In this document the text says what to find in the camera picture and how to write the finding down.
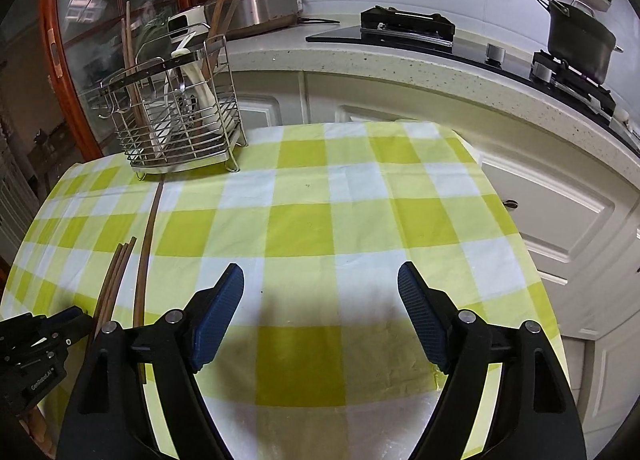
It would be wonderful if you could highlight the black cooking pot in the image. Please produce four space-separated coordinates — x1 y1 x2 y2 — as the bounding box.
536 0 623 84

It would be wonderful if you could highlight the red framed glass door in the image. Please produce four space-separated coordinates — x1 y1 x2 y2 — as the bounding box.
39 0 207 160

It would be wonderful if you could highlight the metal wire utensil caddy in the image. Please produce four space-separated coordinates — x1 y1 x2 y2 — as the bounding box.
92 36 247 175

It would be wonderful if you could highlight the white kitchen cabinet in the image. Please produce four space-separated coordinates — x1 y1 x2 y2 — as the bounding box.
235 70 639 449

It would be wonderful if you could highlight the white small appliance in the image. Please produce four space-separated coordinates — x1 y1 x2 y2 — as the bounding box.
167 5 209 49

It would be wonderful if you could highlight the gas stove top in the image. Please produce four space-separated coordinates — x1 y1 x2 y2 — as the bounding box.
485 43 639 154

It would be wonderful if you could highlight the white ceramic spoon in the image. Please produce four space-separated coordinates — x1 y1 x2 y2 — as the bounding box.
182 42 222 146

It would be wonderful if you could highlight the green checkered tablecloth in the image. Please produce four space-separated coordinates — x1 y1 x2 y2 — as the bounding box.
1 122 562 459

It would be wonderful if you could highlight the brown wooden chopstick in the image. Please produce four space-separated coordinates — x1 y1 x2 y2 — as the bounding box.
131 178 166 386
124 1 151 147
98 236 138 334
199 0 246 82
94 239 132 336
120 17 142 129
215 0 240 38
89 243 122 341

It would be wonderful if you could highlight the left hand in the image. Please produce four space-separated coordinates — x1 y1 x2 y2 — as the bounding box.
18 406 56 459

